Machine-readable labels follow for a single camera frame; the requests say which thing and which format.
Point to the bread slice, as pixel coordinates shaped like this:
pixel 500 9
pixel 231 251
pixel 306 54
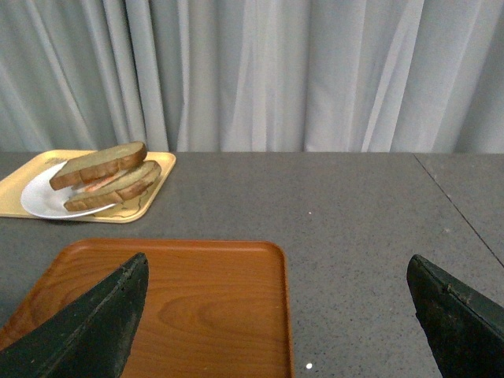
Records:
pixel 99 165
pixel 127 186

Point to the grey pleated curtain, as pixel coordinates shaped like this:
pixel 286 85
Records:
pixel 344 76

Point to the brown wooden tray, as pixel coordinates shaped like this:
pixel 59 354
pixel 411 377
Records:
pixel 213 308

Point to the fried egg toy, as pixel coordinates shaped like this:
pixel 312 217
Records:
pixel 97 184

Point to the yellow bear tray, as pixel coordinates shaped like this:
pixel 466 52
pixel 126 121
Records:
pixel 13 184

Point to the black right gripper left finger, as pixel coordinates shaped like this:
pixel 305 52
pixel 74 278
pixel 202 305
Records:
pixel 92 336

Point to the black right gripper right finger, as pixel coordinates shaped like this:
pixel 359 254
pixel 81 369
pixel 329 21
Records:
pixel 464 328

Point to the white round plate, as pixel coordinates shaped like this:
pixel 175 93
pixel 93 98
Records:
pixel 40 200

